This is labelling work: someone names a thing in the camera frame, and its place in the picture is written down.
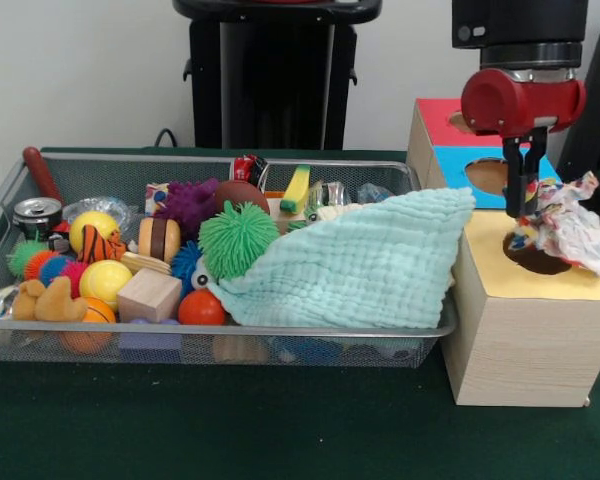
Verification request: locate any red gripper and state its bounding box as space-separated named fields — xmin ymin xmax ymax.
xmin=460 ymin=68 xmax=588 ymax=219

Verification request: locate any colourful patterned cloth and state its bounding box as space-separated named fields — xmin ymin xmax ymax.
xmin=504 ymin=170 xmax=600 ymax=276

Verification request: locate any light blue waffle cloth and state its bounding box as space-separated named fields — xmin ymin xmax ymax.
xmin=207 ymin=188 xmax=477 ymax=330

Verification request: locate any wooden box with three holes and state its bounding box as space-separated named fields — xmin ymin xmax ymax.
xmin=406 ymin=97 xmax=600 ymax=407

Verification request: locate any shallow metal mesh bin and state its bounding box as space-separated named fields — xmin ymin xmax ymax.
xmin=0 ymin=147 xmax=459 ymax=370

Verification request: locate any yellow toy banana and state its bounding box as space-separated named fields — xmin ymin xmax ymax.
xmin=279 ymin=163 xmax=312 ymax=214

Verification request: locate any large green spiky ball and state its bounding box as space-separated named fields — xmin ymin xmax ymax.
xmin=198 ymin=200 xmax=281 ymax=280

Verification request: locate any purple rubber toy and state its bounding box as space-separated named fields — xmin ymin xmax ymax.
xmin=154 ymin=178 xmax=221 ymax=241

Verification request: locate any red orange rubber ball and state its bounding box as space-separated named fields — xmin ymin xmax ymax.
xmin=178 ymin=288 xmax=228 ymax=326

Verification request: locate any wooden toy burger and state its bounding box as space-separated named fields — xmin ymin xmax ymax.
xmin=138 ymin=215 xmax=182 ymax=264

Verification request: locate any wooden cube block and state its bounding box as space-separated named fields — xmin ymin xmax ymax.
xmin=117 ymin=268 xmax=184 ymax=324

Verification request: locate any yellow ball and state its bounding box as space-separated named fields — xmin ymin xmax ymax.
xmin=78 ymin=259 xmax=134 ymax=312

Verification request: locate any orange plush toy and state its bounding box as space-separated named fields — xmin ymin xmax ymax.
xmin=12 ymin=276 xmax=90 ymax=322

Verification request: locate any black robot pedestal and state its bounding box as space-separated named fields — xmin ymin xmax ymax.
xmin=172 ymin=0 xmax=384 ymax=150

